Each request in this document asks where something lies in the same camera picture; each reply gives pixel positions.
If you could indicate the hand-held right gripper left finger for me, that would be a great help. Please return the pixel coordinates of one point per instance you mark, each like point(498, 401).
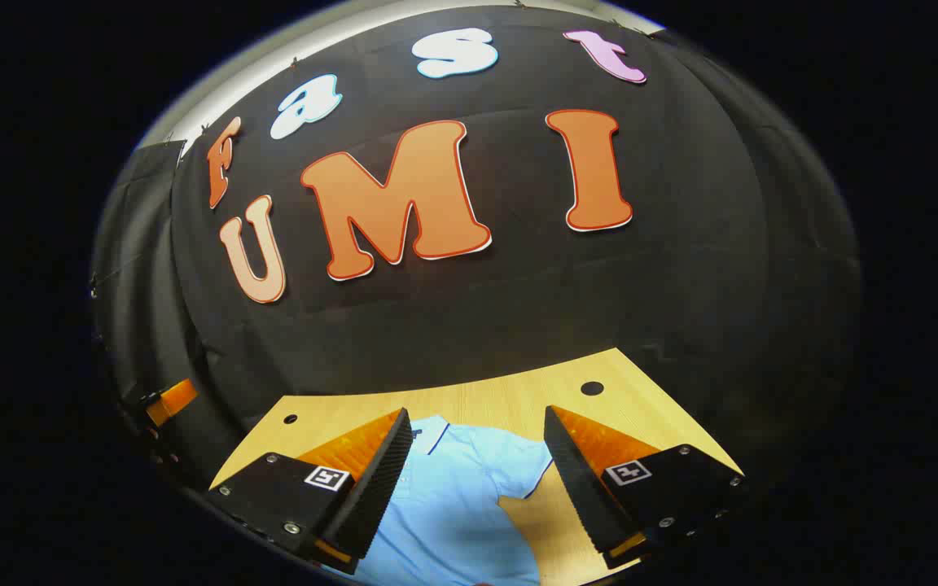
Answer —
point(379, 476)

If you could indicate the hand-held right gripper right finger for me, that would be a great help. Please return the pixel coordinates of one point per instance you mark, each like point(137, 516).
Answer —
point(571, 476)

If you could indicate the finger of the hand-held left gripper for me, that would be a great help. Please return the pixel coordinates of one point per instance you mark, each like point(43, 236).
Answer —
point(173, 400)

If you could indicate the light blue T-shirt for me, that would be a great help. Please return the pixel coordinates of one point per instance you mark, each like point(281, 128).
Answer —
point(453, 505)

